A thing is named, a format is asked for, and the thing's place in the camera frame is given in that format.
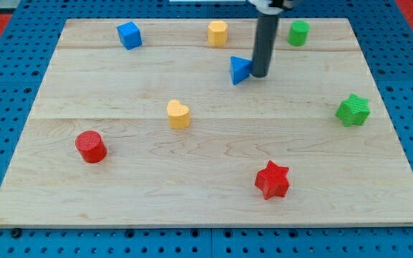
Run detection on red cylinder block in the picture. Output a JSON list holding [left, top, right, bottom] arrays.
[[75, 130, 107, 163]]

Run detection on blue triangle block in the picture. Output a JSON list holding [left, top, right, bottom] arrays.
[[229, 56, 252, 85]]

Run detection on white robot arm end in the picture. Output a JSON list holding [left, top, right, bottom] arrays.
[[248, 0, 302, 15]]

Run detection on red star block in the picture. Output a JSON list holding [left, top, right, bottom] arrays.
[[255, 161, 290, 200]]

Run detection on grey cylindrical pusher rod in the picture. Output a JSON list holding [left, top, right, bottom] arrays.
[[251, 13, 280, 78]]

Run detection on green cylinder block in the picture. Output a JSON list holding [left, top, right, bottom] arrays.
[[288, 20, 310, 47]]

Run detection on green star block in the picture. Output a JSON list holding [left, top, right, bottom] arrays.
[[335, 93, 370, 127]]

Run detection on light wooden board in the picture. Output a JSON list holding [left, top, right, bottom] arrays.
[[0, 18, 413, 229]]

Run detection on blue cube block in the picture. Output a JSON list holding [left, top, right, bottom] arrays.
[[117, 21, 143, 50]]

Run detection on yellow heart block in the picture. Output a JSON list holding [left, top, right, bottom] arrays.
[[166, 99, 191, 129]]

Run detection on yellow octagon block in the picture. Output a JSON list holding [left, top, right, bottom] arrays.
[[207, 20, 228, 47]]

